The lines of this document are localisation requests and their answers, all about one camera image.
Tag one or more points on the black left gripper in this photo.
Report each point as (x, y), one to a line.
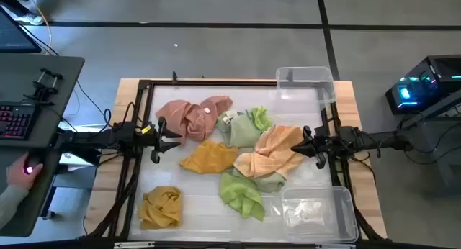
(161, 139)

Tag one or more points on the white papers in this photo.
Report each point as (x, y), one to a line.
(79, 159)

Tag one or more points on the white object on floor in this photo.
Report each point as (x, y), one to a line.
(27, 17)

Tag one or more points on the yellow tag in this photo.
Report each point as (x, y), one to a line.
(146, 129)

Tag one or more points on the silver metal bracket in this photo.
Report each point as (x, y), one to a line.
(335, 246)

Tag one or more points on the peach orange towel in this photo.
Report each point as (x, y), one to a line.
(273, 148)

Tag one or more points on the person's hand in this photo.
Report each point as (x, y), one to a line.
(19, 177)

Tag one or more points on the person's forearm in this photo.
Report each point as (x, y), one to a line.
(11, 206)

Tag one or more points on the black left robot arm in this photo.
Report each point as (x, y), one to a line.
(108, 137)

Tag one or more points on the black lit computer tower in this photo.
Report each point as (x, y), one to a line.
(417, 87)

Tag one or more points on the black backlit keyboard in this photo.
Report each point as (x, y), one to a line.
(14, 121)

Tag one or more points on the pink towel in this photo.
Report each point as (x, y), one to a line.
(187, 119)

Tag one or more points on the mustard yellow towel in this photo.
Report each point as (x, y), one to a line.
(209, 159)
(160, 207)

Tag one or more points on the bright lime green towel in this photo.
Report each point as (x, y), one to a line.
(261, 117)
(241, 195)

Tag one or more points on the pale sage green towel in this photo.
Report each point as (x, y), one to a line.
(241, 134)
(272, 184)

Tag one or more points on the small black clamp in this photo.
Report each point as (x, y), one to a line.
(174, 77)

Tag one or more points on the clear plastic bin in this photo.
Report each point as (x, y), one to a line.
(345, 213)
(306, 74)

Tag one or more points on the black glowing computer mouse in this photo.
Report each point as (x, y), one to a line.
(29, 168)

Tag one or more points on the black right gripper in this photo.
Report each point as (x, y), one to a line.
(318, 148)

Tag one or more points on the black computer monitor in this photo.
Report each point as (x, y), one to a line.
(14, 33)

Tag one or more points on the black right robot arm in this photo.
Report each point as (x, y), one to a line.
(378, 141)

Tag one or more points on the black aluminium frame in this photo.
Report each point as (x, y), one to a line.
(144, 98)

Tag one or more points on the dark grey desk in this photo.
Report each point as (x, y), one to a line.
(43, 80)

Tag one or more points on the black clamp stand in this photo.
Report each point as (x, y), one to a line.
(43, 87)

